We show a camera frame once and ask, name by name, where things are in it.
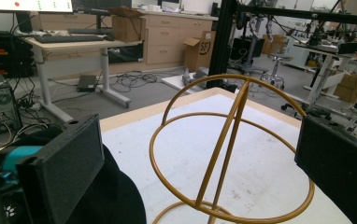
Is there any black keyboard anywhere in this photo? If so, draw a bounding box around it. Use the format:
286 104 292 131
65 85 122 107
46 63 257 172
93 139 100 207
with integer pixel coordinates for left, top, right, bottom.
34 34 105 44
66 27 114 35

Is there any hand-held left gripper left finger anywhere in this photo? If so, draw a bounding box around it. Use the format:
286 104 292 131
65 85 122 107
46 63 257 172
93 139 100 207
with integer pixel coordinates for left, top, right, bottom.
15 113 106 224

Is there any black computer tower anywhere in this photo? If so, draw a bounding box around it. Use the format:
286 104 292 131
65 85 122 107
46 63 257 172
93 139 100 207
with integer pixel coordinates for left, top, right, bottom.
0 74 23 151

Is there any black storage rack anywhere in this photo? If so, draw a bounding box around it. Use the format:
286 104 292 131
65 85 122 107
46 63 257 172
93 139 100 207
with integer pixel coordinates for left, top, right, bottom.
0 29 35 79

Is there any wooden drawer cabinet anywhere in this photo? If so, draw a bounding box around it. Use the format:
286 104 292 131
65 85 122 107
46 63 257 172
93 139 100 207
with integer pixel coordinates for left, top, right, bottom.
30 9 220 77

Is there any white work table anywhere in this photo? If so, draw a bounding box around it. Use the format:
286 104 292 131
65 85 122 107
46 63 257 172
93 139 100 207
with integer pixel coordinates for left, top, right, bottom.
280 41 357 120

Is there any white floor board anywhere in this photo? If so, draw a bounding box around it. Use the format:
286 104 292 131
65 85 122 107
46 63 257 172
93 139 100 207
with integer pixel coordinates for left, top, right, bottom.
161 74 212 95

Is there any white-legged wooden desk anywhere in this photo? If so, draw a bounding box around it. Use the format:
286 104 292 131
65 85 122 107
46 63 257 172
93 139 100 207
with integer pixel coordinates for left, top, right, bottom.
22 36 144 124

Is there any plain cardboard box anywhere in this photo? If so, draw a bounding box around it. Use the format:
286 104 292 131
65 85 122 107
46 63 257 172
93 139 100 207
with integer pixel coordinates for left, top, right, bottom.
332 73 357 105

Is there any black flat box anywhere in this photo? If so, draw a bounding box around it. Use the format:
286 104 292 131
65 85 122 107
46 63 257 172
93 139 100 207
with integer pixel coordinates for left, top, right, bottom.
76 75 98 93

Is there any tangle of black cables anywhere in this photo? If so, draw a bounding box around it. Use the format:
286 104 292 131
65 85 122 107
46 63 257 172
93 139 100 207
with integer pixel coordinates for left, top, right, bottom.
108 70 160 93

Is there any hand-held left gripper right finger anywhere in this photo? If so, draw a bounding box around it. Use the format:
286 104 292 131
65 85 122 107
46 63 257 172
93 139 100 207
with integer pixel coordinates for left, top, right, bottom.
293 114 357 224

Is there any white-screen monitor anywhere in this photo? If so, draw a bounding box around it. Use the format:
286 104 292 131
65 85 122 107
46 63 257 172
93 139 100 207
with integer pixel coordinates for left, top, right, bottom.
0 0 74 34

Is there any black metal frame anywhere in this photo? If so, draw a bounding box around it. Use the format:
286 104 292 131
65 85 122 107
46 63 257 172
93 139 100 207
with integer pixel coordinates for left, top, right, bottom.
206 0 357 90

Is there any gold wire hat stand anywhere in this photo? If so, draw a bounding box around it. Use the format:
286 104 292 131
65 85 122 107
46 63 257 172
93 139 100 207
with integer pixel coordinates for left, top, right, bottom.
148 73 317 224

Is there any printed cardboard box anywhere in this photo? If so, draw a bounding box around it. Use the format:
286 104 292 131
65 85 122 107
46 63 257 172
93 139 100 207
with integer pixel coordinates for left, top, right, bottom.
182 30 217 73

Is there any grey round stool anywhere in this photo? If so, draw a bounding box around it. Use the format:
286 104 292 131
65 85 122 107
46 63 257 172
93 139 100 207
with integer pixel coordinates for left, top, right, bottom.
260 52 293 91

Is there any dark monitor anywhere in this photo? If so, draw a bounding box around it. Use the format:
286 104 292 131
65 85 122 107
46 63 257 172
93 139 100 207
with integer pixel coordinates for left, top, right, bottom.
72 0 134 31

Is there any white table mat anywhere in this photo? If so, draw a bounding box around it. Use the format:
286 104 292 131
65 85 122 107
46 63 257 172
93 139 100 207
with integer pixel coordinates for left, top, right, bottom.
100 93 352 224

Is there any open cardboard box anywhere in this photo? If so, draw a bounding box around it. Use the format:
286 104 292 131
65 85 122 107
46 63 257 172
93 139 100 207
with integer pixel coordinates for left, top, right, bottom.
108 6 149 43

